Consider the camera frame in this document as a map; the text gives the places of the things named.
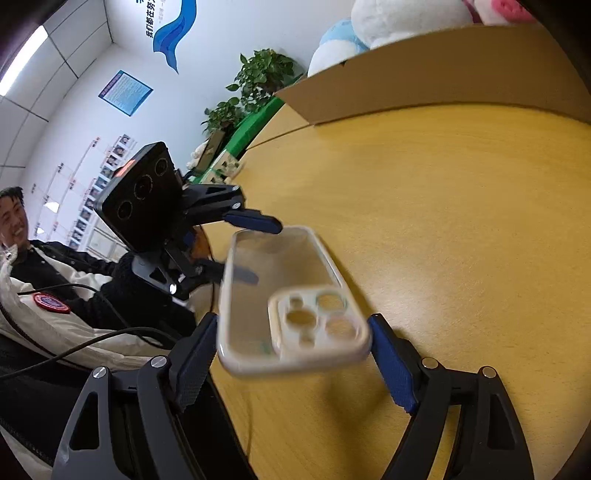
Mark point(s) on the paper cup with leaves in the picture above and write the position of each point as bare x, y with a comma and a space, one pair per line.
227, 166

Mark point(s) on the clear phone case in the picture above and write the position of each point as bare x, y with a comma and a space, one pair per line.
302, 316

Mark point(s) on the white panda plush toy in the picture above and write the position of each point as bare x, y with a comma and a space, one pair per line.
381, 22

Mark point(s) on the blue plush toy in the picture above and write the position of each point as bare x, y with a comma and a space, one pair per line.
337, 45

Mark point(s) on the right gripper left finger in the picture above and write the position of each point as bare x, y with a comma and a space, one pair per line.
127, 424

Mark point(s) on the pink bear plush toy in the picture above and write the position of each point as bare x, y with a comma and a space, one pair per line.
499, 12

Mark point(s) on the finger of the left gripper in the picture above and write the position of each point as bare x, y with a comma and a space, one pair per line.
253, 220
231, 272

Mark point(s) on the blue framed wall poster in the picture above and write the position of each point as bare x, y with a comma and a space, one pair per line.
125, 93

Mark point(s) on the brown cardboard box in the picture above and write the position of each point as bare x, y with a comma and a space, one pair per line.
506, 65

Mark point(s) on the person in background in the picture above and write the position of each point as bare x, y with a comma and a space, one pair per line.
37, 399

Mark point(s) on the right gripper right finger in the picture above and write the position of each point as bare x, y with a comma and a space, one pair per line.
489, 441

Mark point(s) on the green potted plant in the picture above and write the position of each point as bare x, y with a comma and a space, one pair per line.
259, 78

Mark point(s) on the green bench cover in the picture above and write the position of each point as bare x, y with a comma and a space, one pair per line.
251, 126

